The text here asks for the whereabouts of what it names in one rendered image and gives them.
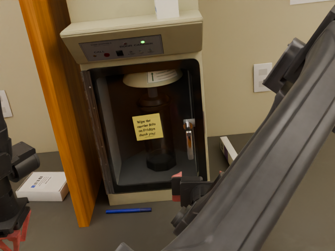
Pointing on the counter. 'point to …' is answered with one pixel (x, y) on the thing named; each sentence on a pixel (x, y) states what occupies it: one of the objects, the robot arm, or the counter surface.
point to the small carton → (166, 9)
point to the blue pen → (128, 210)
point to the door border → (97, 131)
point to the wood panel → (65, 101)
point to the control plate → (131, 44)
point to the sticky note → (147, 126)
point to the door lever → (189, 139)
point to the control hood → (195, 15)
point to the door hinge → (93, 128)
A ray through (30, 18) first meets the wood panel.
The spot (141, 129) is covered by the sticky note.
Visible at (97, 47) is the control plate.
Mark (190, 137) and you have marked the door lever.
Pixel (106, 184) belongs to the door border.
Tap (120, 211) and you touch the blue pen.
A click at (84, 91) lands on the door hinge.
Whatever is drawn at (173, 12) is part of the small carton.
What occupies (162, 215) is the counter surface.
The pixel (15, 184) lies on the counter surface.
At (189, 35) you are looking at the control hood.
